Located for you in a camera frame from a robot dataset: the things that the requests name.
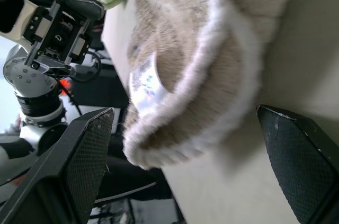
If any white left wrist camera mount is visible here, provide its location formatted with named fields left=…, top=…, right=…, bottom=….
left=0, top=0, right=40, bottom=42

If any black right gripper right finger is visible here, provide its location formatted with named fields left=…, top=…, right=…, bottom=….
left=256, top=104, right=339, bottom=224

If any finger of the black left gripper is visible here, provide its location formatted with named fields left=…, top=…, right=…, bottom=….
left=65, top=0, right=105, bottom=21

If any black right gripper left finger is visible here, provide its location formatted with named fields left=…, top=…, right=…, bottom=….
left=0, top=106, right=115, bottom=224

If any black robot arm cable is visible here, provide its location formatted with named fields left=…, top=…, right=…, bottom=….
left=69, top=50, right=103, bottom=83

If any beige towel with white trim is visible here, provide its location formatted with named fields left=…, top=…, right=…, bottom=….
left=123, top=0, right=297, bottom=171

